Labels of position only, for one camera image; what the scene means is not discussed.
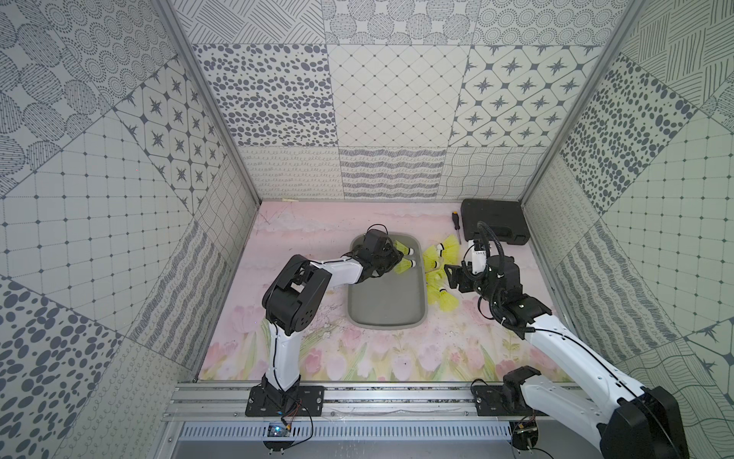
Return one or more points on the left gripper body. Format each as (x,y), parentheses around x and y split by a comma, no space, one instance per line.
(389,259)

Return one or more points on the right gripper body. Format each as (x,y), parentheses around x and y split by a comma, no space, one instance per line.
(476,283)

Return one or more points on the yellow shuttlecock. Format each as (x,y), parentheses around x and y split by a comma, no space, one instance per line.
(450,250)
(404,266)
(436,279)
(403,249)
(432,259)
(442,298)

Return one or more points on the grey plastic storage box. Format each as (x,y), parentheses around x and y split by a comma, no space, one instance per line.
(395,300)

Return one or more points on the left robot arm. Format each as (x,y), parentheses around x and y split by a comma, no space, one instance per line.
(293,299)

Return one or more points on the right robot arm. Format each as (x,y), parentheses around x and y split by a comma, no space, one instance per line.
(617,414)

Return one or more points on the black plastic tool case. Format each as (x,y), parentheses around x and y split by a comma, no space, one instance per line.
(505,218)

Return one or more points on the green circuit board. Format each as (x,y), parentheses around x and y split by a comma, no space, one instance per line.
(278,430)

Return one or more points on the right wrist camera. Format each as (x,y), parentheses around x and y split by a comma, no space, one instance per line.
(484,239)

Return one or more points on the black handled screwdriver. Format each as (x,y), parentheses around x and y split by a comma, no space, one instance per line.
(457,227)

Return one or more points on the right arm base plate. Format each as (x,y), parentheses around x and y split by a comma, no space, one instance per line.
(494,400)

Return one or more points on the aluminium mounting rail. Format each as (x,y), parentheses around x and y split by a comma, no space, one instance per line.
(342,401)

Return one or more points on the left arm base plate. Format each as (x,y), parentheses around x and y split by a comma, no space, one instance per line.
(285,400)

